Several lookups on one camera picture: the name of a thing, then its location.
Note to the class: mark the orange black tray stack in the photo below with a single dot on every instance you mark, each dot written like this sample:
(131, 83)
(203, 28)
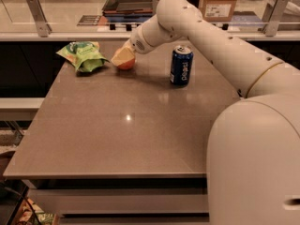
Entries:
(119, 7)

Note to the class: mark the left metal glass bracket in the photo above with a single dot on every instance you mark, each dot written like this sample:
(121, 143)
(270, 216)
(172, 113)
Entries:
(41, 23)

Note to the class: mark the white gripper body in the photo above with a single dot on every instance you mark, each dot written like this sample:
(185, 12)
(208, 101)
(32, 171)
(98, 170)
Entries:
(136, 42)

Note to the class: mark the right metal glass bracket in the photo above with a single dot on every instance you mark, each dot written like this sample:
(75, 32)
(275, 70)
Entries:
(272, 16)

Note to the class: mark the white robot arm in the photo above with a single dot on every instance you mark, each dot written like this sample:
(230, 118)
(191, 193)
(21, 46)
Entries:
(253, 150)

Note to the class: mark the red yellow apple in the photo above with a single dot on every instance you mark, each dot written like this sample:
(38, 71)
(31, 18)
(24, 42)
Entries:
(126, 63)

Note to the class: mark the brown cardboard box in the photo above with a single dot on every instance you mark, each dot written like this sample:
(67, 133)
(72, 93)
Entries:
(217, 10)

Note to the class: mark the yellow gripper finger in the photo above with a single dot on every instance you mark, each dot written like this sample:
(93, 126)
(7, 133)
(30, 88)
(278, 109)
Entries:
(122, 57)

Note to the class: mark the grey table drawer base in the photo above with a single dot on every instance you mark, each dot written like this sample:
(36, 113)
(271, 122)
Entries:
(175, 198)

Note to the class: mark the green rice chip bag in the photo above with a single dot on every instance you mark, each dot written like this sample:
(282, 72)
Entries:
(85, 56)

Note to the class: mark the blue Pepsi can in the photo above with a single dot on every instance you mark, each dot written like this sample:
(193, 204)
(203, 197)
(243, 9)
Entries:
(182, 58)

